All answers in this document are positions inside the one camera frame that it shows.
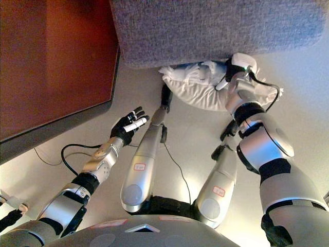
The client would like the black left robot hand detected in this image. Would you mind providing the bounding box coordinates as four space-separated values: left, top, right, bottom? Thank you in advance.
109 106 150 148

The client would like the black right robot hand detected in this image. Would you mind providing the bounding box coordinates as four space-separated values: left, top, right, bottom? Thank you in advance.
215 57 258 91

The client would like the white fringed pillow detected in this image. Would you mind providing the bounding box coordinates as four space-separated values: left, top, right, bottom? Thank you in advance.
158 52 285 112

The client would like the silver left robot leg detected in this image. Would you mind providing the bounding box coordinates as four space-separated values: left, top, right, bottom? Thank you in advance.
120 84 173 214

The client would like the silver robot leg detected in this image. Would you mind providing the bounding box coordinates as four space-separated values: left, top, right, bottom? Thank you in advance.
120 84 173 214
193 120 240 230

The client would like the grey fabric armchair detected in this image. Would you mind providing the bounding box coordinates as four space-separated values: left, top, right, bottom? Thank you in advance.
109 0 327 69

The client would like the reddish brown wooden desk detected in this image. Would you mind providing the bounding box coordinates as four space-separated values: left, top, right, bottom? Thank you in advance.
0 0 121 165

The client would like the silver right robot leg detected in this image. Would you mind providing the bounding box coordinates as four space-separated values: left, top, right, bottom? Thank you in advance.
193 120 240 230

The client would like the grey robot torso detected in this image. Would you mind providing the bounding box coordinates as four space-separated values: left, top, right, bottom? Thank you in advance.
43 195 241 247

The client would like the small white beige object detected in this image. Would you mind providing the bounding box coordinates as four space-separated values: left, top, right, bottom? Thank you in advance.
0 189 29 234

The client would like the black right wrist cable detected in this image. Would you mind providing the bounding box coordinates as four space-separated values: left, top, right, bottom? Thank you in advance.
246 73 281 113

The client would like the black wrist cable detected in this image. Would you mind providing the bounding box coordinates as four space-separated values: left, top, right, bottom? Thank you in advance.
61 143 102 177
246 73 281 113

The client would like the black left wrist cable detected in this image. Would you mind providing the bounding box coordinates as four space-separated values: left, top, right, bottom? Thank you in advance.
61 143 102 177

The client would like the thin grey floor cable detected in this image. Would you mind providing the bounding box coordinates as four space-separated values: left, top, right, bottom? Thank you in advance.
33 144 193 205

